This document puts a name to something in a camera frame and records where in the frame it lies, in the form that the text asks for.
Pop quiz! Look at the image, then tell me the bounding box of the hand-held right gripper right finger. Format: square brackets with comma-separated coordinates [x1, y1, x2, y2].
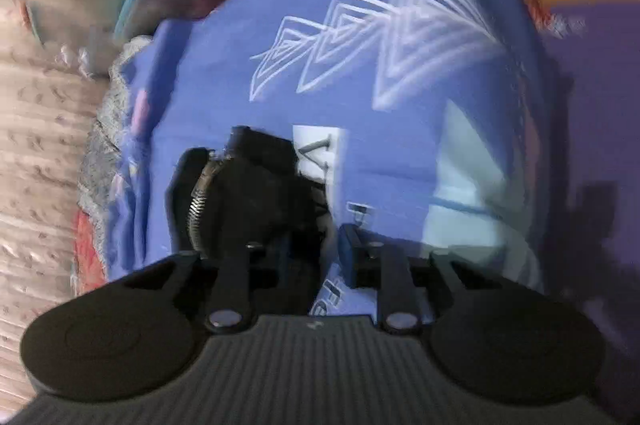
[338, 225, 477, 337]

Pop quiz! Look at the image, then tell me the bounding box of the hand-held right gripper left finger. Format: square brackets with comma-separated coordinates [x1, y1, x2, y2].
[119, 241, 283, 337]

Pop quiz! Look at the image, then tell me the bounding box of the blue printed bedsheet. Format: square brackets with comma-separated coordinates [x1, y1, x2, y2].
[107, 0, 568, 331]

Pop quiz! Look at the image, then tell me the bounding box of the patchwork floral blanket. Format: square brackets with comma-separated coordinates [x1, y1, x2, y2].
[72, 37, 158, 298]

